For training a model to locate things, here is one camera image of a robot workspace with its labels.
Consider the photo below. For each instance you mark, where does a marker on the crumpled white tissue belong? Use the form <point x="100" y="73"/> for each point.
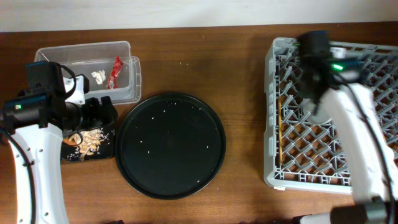
<point x="99" y="76"/>

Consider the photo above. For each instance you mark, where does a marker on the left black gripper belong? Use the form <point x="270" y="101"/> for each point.
<point x="92" y="105"/>

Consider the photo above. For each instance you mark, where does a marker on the grey dishwasher rack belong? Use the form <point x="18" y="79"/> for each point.
<point x="312" y="158"/>

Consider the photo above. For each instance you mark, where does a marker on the clear plastic waste bin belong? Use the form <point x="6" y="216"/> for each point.
<point x="87" y="58"/>

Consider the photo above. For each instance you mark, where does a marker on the round black serving tray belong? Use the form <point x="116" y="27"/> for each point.
<point x="170" y="146"/>

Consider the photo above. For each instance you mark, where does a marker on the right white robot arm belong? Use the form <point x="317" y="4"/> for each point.
<point x="338" y="86"/>

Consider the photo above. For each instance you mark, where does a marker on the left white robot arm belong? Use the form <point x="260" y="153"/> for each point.
<point x="36" y="122"/>

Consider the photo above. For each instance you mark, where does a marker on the wooden chopstick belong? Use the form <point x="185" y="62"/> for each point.
<point x="280" y="130"/>

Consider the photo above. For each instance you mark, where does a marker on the grey plate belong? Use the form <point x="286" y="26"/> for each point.
<point x="315" y="113"/>

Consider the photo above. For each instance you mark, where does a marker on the black rectangular tray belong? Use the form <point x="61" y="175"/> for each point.
<point x="106" y="150"/>

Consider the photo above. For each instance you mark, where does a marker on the red snack wrapper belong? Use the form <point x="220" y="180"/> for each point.
<point x="112" y="80"/>

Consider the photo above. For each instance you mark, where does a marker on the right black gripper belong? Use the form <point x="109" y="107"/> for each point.
<point x="303" y="95"/>

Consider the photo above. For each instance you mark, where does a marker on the peanut shell food scraps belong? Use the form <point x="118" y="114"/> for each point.
<point x="89" y="142"/>

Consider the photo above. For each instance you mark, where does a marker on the orange carrot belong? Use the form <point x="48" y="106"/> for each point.
<point x="70" y="142"/>

